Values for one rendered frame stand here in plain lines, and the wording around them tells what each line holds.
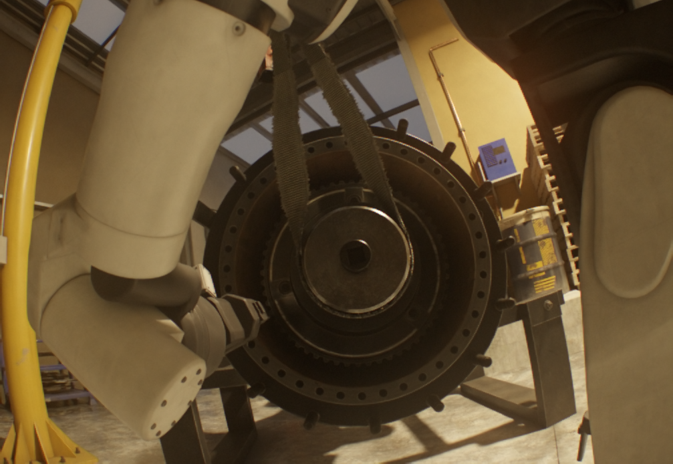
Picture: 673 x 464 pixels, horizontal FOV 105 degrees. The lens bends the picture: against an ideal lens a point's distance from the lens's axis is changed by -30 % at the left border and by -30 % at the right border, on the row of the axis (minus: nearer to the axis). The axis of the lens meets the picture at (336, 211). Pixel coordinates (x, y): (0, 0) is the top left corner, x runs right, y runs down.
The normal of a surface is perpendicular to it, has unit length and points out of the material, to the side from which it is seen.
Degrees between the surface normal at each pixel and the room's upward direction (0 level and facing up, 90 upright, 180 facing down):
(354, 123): 100
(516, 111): 90
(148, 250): 137
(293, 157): 94
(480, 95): 90
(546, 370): 90
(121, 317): 49
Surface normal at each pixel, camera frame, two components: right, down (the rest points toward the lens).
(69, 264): 0.87, 0.47
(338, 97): -0.40, 0.04
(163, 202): 0.67, 0.47
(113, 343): 0.20, -0.64
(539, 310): 0.05, -0.29
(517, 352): -0.47, -0.15
